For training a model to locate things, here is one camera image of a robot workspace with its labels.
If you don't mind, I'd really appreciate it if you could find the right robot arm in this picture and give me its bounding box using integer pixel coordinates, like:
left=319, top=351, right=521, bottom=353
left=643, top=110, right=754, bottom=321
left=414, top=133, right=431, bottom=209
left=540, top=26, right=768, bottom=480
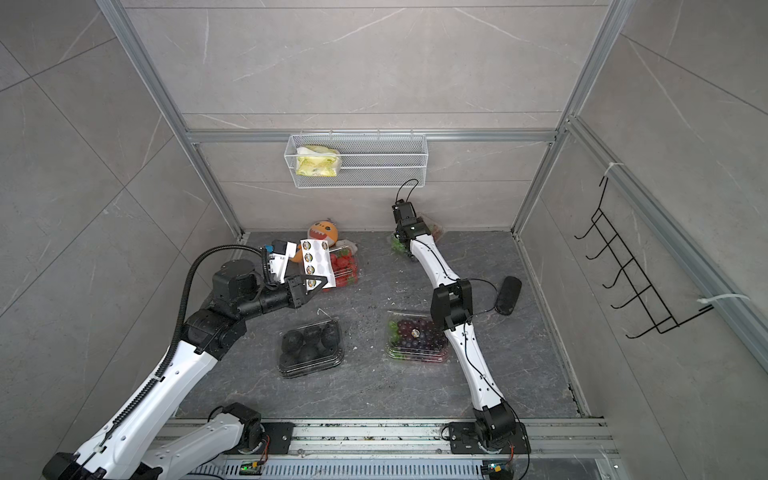
left=392, top=199, right=530, bottom=453

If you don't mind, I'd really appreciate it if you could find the white sticker sheet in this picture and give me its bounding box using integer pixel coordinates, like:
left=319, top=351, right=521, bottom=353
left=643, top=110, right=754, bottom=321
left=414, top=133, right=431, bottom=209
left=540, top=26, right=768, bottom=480
left=300, top=238, right=336, bottom=289

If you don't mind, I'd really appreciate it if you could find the black fruit box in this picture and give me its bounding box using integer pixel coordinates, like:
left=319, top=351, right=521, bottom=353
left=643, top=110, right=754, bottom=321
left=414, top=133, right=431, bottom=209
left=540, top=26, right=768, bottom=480
left=278, top=319, right=344, bottom=379

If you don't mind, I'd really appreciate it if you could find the orange shark plush toy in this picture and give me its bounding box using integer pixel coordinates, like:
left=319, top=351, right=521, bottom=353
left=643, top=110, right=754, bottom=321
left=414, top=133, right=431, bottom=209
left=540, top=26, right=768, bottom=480
left=307, top=220, right=339, bottom=265

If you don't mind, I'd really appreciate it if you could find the strawberry box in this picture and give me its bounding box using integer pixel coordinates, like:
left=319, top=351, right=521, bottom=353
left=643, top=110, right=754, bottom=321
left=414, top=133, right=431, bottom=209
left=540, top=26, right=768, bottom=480
left=330, top=247, right=358, bottom=288

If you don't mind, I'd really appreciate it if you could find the yellow packet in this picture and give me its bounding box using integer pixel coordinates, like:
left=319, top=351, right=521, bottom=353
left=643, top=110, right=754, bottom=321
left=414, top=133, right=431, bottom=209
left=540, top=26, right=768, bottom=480
left=295, top=145, right=342, bottom=177

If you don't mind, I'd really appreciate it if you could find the black oval object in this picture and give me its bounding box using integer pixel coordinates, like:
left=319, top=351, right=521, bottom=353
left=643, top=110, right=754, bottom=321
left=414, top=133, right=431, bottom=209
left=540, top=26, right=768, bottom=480
left=494, top=276, right=522, bottom=316

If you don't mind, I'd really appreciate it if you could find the black hook rack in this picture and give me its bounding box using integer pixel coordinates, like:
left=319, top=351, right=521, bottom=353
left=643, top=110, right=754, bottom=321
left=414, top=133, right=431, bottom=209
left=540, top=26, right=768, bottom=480
left=573, top=177, right=714, bottom=340

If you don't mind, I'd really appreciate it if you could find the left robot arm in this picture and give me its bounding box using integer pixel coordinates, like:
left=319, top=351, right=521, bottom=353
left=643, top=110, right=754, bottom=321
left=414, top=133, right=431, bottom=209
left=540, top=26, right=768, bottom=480
left=43, top=259, right=333, bottom=479

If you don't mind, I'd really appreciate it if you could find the green grape box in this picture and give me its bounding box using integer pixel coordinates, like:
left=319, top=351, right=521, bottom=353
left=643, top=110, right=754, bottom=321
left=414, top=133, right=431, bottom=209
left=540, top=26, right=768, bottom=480
left=390, top=215, right=445, bottom=255

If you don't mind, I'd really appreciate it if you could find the purple grape box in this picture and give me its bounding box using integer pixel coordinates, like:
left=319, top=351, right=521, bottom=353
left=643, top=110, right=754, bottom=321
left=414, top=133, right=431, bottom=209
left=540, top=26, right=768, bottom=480
left=387, top=310, right=449, bottom=363

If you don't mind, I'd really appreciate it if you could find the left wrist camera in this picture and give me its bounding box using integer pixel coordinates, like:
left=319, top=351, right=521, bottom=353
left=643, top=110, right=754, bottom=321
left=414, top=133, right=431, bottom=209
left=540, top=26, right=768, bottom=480
left=267, top=240, right=298, bottom=284

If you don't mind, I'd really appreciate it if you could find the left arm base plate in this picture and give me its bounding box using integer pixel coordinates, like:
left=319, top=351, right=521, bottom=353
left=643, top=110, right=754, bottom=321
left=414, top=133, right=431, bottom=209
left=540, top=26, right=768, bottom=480
left=256, top=421, right=295, bottom=456

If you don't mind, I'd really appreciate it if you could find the white wire basket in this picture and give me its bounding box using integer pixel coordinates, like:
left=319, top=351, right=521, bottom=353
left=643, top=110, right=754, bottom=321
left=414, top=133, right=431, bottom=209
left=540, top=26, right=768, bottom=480
left=284, top=133, right=429, bottom=189

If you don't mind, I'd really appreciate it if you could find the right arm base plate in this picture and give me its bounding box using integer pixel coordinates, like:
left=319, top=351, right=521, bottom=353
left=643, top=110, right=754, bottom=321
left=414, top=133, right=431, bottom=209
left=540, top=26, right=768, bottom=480
left=439, top=421, right=530, bottom=455

